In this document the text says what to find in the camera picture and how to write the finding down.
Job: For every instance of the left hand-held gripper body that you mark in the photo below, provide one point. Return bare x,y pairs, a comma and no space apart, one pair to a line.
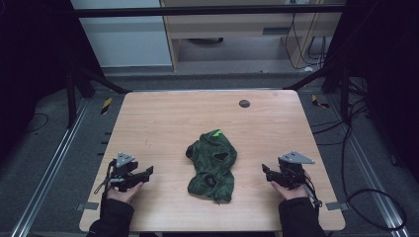
124,171

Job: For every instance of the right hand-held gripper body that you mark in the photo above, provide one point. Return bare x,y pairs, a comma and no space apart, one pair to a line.
291,172

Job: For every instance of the person's right hand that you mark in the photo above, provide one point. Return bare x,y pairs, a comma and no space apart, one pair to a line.
290,191

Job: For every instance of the person's left hand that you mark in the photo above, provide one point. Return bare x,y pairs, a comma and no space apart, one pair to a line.
124,195

